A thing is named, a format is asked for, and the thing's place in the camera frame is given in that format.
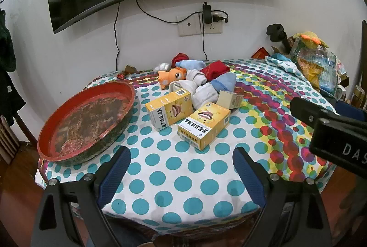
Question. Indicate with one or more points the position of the small white sock ball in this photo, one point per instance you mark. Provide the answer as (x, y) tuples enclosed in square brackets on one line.
[(162, 67)]

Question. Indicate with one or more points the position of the orange rubber toy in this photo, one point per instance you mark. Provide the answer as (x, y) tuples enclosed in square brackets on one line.
[(172, 75)]

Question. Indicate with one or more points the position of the light blue sock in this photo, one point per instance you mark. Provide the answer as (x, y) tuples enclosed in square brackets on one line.
[(223, 81), (190, 65)]

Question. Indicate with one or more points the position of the round red tray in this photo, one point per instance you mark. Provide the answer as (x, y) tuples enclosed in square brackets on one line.
[(86, 121)]

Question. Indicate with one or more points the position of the brown paper wrapper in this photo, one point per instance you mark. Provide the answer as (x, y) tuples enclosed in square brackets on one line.
[(131, 69)]

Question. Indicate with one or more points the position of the plastic bag of snacks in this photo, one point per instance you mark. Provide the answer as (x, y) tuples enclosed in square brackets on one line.
[(315, 69)]

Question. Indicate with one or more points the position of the wooden chair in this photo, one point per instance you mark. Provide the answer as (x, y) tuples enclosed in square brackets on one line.
[(11, 143)]

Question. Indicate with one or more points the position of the red candy wrapper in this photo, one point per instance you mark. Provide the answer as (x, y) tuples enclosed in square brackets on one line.
[(121, 75)]

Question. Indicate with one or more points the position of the white patterned cloth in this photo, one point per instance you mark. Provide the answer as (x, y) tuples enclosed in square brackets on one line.
[(286, 67)]

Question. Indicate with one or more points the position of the small beige box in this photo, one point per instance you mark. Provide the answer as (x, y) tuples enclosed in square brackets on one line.
[(229, 99)]

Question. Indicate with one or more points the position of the yellow knitted duck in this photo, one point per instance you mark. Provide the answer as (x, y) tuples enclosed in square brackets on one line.
[(308, 39)]

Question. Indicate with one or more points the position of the white wall socket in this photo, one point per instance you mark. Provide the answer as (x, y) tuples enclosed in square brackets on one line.
[(189, 26)]

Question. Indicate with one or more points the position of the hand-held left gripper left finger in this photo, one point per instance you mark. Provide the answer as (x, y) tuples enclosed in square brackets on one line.
[(113, 178)]

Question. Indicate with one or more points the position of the white mug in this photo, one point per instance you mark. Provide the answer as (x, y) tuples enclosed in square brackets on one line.
[(340, 93)]

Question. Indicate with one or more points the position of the black power adapter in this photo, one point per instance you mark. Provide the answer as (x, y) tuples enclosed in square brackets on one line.
[(207, 13)]

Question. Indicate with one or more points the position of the light blue cloth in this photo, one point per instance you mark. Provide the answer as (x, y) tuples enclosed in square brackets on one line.
[(279, 57)]

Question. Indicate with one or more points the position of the yellow medicine box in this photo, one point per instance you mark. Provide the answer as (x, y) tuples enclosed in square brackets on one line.
[(203, 126), (169, 109)]

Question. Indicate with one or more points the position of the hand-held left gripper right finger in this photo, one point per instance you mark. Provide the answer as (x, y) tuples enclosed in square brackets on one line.
[(249, 178)]

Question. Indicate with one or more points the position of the black plug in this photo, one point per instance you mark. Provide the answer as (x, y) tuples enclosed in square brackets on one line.
[(219, 18)]

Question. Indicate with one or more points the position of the red packet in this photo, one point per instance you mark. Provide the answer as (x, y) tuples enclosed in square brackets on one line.
[(259, 53)]

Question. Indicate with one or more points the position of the red sock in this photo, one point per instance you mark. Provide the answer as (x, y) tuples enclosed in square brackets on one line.
[(180, 59), (215, 69)]

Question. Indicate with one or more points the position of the black clamp stand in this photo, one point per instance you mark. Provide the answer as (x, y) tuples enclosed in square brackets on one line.
[(275, 32)]

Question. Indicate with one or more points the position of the polka dot tablecloth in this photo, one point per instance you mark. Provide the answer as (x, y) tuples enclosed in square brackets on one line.
[(177, 178)]

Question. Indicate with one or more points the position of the dark green garment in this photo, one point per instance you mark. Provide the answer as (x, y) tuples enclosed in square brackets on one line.
[(7, 77)]

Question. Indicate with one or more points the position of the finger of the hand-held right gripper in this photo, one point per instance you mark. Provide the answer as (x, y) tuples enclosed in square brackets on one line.
[(304, 109), (349, 110)]

